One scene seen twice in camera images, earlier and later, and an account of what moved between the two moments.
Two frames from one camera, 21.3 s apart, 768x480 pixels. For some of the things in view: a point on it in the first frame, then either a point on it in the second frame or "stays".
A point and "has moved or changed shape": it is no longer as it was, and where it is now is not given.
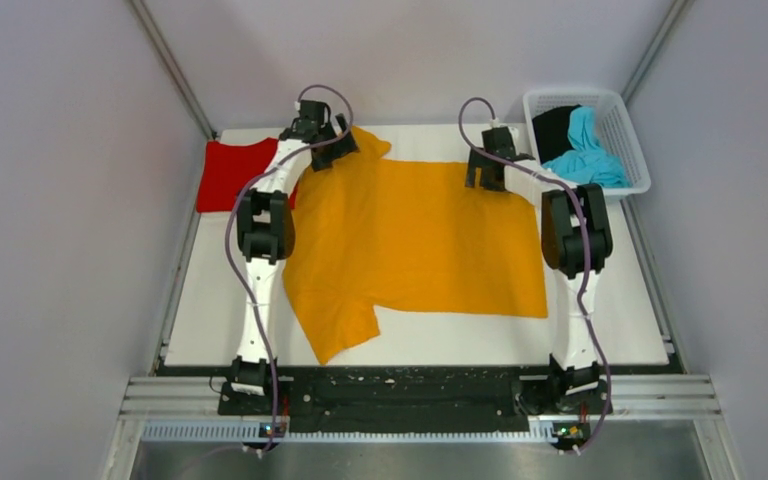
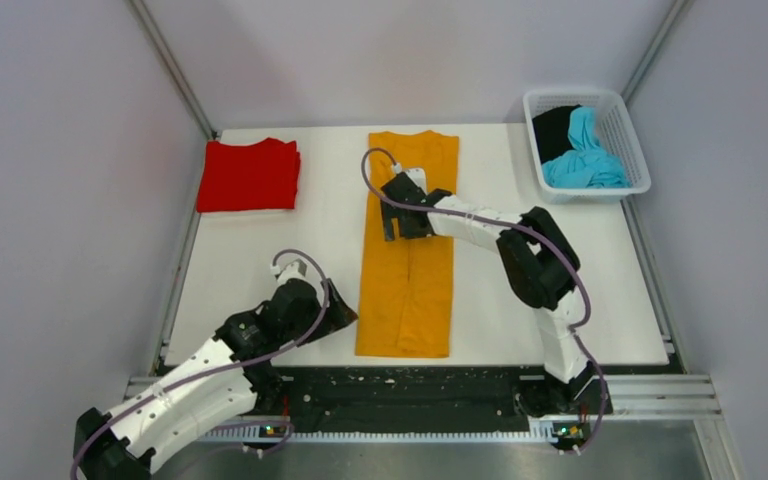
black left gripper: [344, 146] to [339, 314]
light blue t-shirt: [589, 162] stays
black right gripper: [480, 161] to [389, 213]
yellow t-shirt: [406, 235] has moved or changed shape
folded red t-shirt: [226, 171] stays
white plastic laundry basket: [587, 135] stays
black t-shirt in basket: [551, 131] stays
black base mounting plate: [415, 401] stays
